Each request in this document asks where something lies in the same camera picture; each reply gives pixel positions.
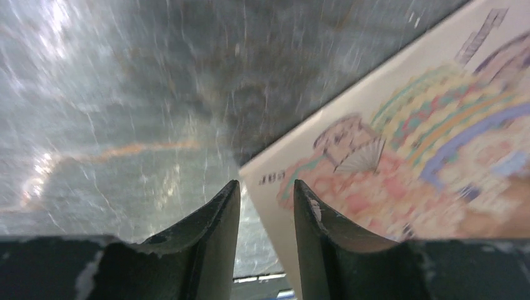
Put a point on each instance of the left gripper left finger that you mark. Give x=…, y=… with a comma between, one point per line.
x=192, y=259

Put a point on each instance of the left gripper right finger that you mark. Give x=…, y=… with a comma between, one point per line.
x=340, y=260

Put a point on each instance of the paper takeout bag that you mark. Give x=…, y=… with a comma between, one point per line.
x=432, y=145

